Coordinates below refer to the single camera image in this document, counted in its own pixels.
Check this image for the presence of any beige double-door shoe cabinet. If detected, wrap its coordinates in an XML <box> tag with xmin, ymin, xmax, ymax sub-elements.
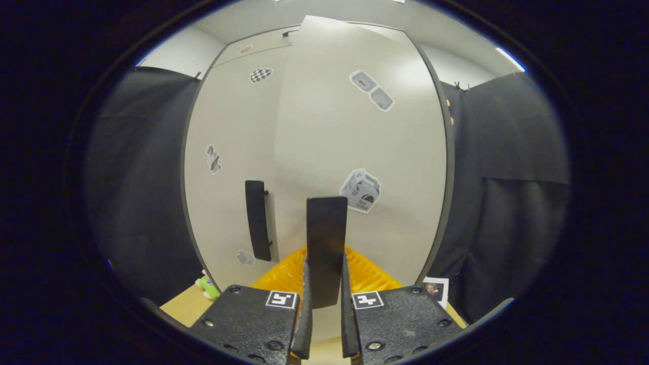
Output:
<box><xmin>180</xmin><ymin>20</ymin><xmax>457</xmax><ymax>305</ymax></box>

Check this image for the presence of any pink and green plush toy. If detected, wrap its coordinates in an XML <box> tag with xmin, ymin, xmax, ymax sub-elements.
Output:
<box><xmin>195</xmin><ymin>270</ymin><xmax>221</xmax><ymax>300</ymax></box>

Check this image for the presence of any black backdrop cloth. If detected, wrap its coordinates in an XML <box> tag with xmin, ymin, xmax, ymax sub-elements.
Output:
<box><xmin>84</xmin><ymin>66</ymin><xmax>571</xmax><ymax>325</ymax></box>

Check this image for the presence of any beige cabinet drawer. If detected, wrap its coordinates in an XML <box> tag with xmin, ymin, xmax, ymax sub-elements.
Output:
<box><xmin>215</xmin><ymin>26</ymin><xmax>305</xmax><ymax>66</ymax></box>

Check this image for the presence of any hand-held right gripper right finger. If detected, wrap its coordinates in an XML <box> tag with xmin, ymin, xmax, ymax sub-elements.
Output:
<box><xmin>341</xmin><ymin>246</ymin><xmax>464</xmax><ymax>365</ymax></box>

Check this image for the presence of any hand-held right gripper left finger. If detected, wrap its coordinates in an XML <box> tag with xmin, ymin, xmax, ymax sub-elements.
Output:
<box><xmin>190</xmin><ymin>247</ymin><xmax>314</xmax><ymax>365</ymax></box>

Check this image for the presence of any beige shoe cabinet door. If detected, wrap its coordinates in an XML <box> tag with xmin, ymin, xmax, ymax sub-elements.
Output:
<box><xmin>185</xmin><ymin>46</ymin><xmax>295</xmax><ymax>292</ymax></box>
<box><xmin>274</xmin><ymin>15</ymin><xmax>449</xmax><ymax>341</ymax></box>

